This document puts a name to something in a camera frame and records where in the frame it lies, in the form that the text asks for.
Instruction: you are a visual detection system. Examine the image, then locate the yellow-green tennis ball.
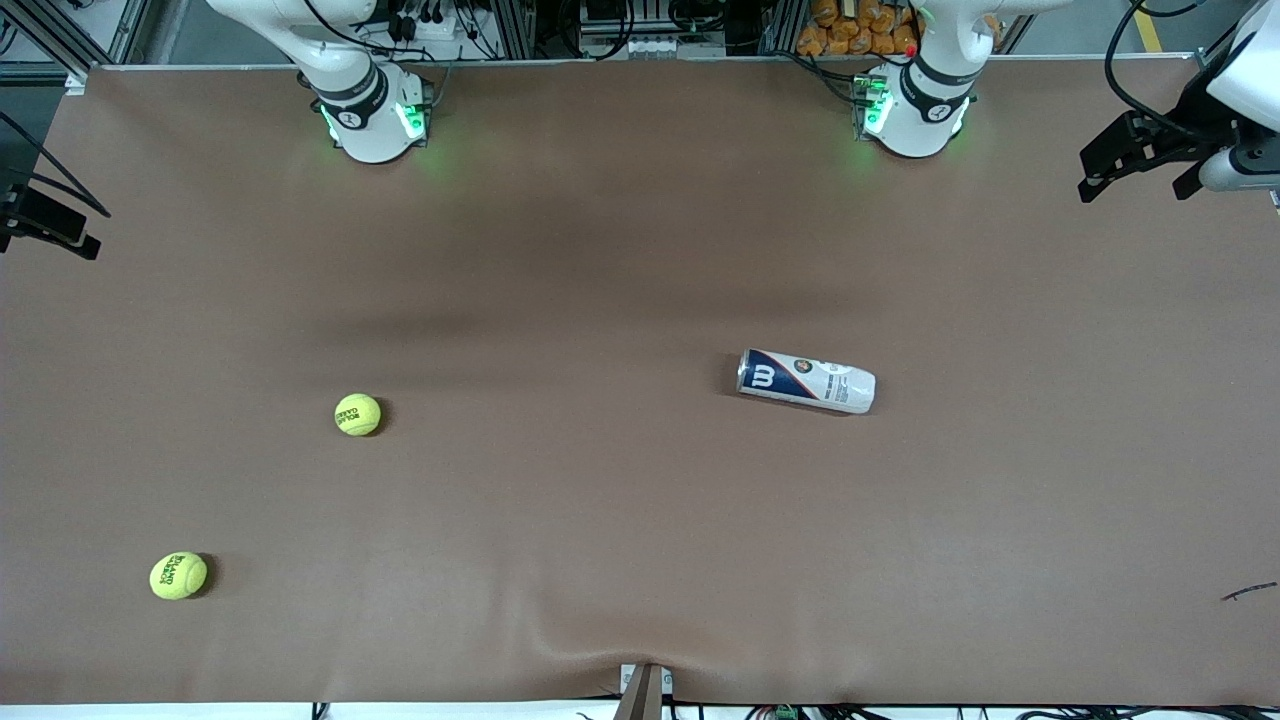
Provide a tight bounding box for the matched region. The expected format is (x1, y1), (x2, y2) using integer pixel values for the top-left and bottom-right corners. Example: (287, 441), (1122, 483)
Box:
(149, 552), (209, 601)
(334, 393), (382, 437)

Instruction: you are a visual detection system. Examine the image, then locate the blue white tennis ball can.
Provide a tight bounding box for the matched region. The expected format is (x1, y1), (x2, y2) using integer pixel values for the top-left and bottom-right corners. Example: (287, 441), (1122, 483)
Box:
(737, 348), (878, 416)

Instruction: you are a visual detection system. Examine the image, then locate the orange objects pile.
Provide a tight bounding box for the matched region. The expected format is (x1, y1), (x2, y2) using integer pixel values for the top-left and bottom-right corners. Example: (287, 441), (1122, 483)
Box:
(797, 0), (919, 57)

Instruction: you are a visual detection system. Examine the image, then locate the white power strip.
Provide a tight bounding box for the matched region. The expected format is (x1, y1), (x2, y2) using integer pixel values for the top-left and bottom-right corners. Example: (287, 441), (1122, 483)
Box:
(385, 0), (476, 43)

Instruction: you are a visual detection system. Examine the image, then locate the grey control box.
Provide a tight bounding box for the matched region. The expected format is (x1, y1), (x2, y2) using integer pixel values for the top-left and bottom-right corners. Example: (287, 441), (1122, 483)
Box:
(578, 0), (731, 59)

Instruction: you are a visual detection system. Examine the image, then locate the brown table mat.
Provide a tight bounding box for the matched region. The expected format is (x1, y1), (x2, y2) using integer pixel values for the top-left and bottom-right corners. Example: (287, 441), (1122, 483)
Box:
(0, 55), (1280, 706)

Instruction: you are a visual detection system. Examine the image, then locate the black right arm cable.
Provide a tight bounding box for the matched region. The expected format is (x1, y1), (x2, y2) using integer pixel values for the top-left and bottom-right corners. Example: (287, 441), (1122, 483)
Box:
(0, 108), (113, 217)

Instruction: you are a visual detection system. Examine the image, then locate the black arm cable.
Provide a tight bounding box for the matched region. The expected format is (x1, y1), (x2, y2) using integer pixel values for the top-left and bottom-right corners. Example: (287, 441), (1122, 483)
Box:
(0, 108), (113, 217)
(1103, 0), (1216, 136)

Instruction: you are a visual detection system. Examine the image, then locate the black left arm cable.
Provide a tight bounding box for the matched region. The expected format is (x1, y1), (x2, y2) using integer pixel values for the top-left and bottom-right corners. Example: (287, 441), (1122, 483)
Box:
(1103, 0), (1216, 136)

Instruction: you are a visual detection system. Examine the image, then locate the aluminium frame profile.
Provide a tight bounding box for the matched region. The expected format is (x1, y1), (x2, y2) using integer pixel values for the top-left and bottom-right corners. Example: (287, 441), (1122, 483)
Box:
(0, 0), (151, 91)

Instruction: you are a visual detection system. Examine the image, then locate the aluminium frame post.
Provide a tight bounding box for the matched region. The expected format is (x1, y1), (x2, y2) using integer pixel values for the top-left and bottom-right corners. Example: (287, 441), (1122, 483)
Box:
(762, 0), (803, 56)
(490, 0), (546, 61)

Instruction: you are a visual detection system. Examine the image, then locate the metal table clamp bracket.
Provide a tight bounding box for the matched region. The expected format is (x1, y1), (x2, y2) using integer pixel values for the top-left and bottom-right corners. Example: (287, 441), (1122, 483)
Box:
(618, 662), (674, 720)

